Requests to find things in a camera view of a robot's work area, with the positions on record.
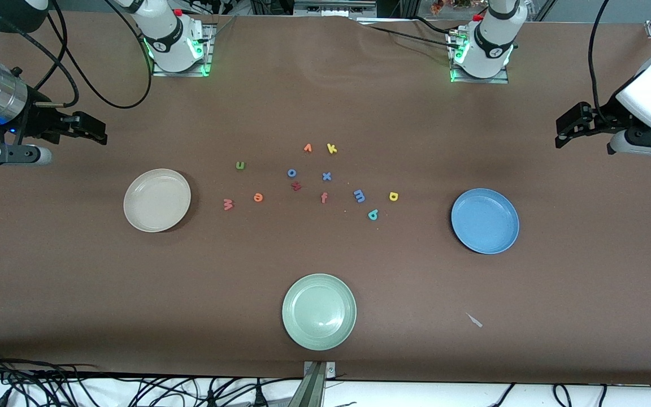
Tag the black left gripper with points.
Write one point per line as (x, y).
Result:
(595, 120)

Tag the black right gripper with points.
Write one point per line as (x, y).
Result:
(37, 121)

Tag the pink foam letter w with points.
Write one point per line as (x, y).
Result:
(228, 204)

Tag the teal foam letter b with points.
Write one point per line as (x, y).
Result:
(373, 215)

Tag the blue foam letter m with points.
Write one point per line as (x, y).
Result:
(359, 195)

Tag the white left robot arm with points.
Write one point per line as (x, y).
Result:
(492, 45)

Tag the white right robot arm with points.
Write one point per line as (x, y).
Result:
(167, 39)

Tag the beige brown plate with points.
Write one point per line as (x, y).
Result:
(157, 200)

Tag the blue plate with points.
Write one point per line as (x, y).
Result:
(485, 221)

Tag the white paper scrap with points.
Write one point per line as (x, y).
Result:
(475, 321)

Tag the brown table cover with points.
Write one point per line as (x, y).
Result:
(325, 102)

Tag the dark equipment rack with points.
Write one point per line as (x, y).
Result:
(331, 7)

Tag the pale green plate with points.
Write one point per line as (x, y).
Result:
(319, 312)

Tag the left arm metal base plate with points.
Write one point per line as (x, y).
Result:
(503, 79)

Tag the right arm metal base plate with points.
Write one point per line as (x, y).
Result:
(208, 56)

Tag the aluminium bracket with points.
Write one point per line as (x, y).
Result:
(315, 384)

